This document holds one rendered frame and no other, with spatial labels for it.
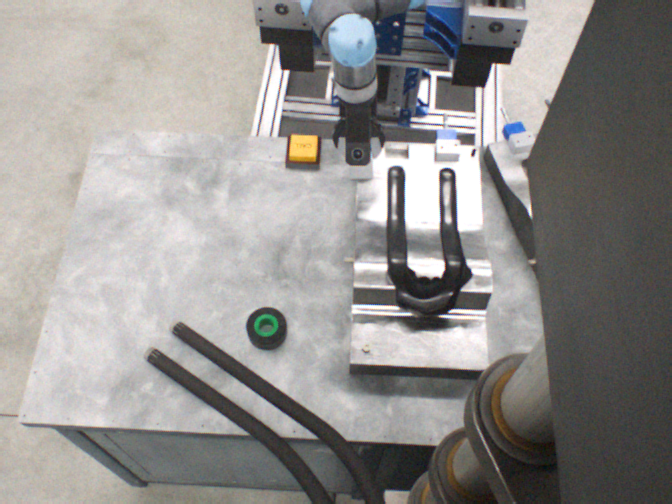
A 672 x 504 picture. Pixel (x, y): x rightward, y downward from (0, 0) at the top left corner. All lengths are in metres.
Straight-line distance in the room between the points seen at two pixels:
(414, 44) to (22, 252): 1.51
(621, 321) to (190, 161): 1.45
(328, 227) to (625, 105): 1.29
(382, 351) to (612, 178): 1.10
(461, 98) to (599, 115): 2.28
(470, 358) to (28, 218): 1.79
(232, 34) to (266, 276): 1.74
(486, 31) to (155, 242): 0.89
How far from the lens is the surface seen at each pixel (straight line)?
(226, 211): 1.56
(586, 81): 0.31
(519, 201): 1.52
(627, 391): 0.25
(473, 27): 1.71
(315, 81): 2.57
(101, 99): 2.93
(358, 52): 1.17
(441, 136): 1.55
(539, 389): 0.52
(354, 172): 1.46
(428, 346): 1.36
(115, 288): 1.52
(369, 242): 1.38
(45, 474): 2.31
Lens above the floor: 2.12
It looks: 61 degrees down
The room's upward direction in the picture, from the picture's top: straight up
